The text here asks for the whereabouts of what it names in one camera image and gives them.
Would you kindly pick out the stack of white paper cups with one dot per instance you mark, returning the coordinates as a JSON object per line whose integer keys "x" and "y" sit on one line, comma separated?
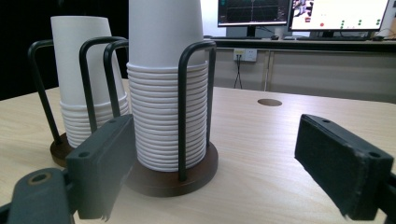
{"x": 74, "y": 62}
{"x": 158, "y": 93}

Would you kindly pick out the dark-screen computer monitor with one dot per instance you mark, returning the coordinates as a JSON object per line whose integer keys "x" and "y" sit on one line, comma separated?
{"x": 252, "y": 12}

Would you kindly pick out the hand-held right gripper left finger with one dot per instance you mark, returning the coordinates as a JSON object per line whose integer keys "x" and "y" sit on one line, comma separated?
{"x": 99, "y": 161}

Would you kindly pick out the black keyboard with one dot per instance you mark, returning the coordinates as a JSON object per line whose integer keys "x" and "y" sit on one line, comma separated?
{"x": 330, "y": 39}

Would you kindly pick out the bright-screen computer monitor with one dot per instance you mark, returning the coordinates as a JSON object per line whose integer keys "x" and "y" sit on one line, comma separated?
{"x": 339, "y": 14}

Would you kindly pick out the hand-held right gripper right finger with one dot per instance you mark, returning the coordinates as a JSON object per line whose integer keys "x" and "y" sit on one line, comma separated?
{"x": 336, "y": 155}

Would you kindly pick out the black computer mouse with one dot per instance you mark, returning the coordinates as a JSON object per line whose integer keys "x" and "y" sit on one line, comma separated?
{"x": 378, "y": 38}
{"x": 274, "y": 37}

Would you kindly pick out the round brown table grommet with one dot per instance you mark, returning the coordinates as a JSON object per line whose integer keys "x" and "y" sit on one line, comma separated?
{"x": 269, "y": 102}

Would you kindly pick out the white wall socket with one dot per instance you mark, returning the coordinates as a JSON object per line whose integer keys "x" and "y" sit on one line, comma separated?
{"x": 246, "y": 54}

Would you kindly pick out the dark background desk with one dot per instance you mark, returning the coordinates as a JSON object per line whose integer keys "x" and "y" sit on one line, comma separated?
{"x": 311, "y": 45}

